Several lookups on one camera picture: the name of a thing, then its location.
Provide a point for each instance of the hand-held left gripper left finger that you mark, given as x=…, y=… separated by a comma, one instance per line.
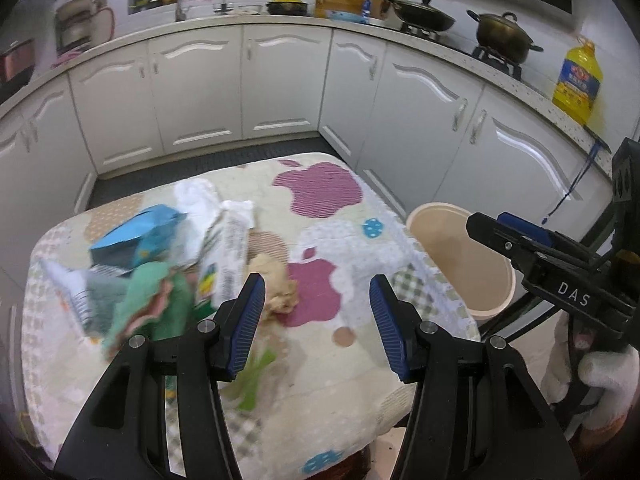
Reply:
x=250, y=310

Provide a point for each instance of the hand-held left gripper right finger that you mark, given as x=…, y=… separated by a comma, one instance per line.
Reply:
x=386, y=312

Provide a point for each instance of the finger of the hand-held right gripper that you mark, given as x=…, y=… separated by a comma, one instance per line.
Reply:
x=527, y=227
x=500, y=240

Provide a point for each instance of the beige trash bin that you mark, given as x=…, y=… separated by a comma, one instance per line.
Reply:
x=465, y=270

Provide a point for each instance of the white paper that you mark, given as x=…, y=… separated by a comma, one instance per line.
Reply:
x=195, y=197

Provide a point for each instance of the person's right hand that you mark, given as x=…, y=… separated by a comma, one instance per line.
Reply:
x=610, y=375

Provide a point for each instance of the crumpled brown paper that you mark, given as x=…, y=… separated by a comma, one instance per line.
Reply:
x=272, y=275

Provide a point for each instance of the white medicine tablet box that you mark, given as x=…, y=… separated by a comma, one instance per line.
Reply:
x=227, y=255

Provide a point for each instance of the apple printed tablecloth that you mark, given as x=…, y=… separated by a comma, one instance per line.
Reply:
x=325, y=362

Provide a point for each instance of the green cloth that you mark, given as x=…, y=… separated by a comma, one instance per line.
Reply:
x=145, y=290

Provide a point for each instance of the blue plastic packet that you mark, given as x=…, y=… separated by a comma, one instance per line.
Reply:
x=140, y=240

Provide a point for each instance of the yellow oil bottle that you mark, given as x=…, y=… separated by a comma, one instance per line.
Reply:
x=577, y=85

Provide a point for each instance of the gas stove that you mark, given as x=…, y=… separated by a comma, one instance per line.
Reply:
x=500, y=62

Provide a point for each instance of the dark lidded pot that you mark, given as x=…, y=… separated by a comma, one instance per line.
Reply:
x=502, y=35

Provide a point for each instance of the white kitchen cabinets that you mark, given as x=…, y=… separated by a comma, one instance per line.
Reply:
x=200, y=90

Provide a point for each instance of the black lidded wok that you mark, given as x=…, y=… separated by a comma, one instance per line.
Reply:
x=425, y=15

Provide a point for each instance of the blue pack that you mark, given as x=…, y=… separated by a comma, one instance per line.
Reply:
x=345, y=15

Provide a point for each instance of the yellow lidded pot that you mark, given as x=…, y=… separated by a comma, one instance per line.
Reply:
x=287, y=6

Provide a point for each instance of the metal faucet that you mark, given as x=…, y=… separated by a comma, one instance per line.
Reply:
x=178, y=10

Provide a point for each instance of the pink towel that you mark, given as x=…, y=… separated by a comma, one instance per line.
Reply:
x=70, y=57

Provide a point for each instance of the red box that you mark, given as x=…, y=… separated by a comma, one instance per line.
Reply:
x=15, y=62

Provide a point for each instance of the silver pot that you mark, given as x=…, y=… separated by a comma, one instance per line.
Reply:
x=77, y=15

